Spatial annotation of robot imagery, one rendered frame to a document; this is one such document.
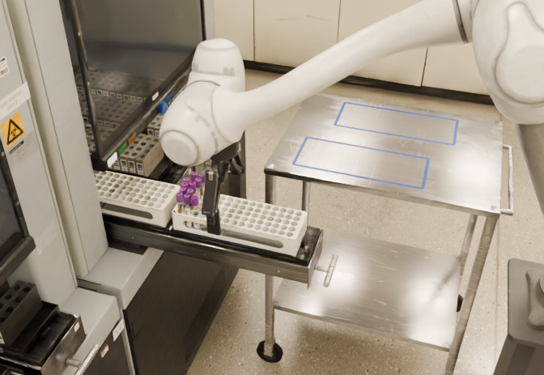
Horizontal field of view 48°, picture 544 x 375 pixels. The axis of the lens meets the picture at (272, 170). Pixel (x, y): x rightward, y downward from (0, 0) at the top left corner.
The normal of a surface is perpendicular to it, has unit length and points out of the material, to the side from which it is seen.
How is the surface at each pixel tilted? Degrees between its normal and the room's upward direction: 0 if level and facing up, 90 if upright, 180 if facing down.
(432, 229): 0
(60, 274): 90
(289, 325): 0
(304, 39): 90
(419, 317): 0
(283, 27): 90
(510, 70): 84
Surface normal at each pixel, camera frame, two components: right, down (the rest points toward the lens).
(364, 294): 0.00, -0.81
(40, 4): 0.95, 0.18
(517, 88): -0.23, 0.43
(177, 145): -0.36, 0.60
